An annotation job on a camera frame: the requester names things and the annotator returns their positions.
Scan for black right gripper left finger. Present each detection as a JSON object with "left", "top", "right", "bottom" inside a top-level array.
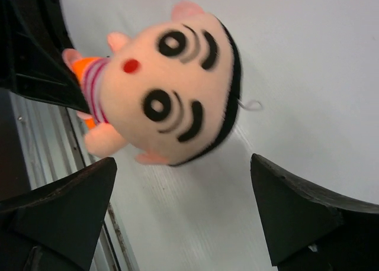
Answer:
[{"left": 1, "top": 157, "right": 117, "bottom": 270}]

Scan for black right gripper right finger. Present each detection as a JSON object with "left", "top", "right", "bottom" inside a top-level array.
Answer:
[{"left": 250, "top": 154, "right": 378, "bottom": 271}]

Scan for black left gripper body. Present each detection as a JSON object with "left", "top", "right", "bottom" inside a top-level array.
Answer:
[{"left": 1, "top": 0, "right": 89, "bottom": 111}]

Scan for boy doll orange pants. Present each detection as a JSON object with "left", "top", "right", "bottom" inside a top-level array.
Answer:
[{"left": 62, "top": 1, "right": 262, "bottom": 166}]

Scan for aluminium front mounting rail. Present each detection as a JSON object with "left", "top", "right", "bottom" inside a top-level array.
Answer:
[{"left": 9, "top": 93, "right": 139, "bottom": 270}]

